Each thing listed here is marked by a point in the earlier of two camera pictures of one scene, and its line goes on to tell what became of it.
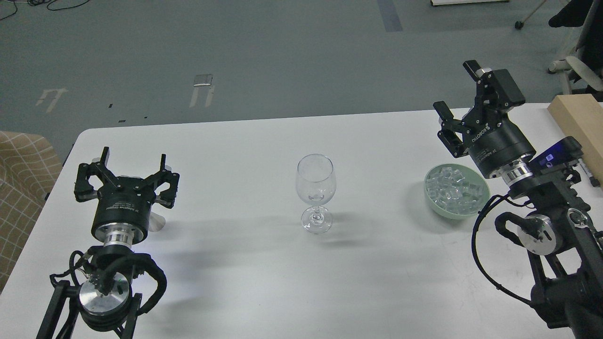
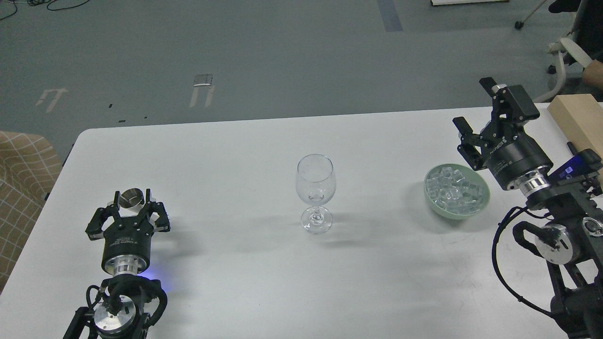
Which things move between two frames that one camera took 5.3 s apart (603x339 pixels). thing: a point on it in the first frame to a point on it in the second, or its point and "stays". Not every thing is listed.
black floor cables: (36, 2) stays
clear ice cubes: (448, 189) stays
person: (573, 14) to (588, 32)
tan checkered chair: (29, 166) stays
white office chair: (583, 69) to (565, 45)
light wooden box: (580, 117) stays
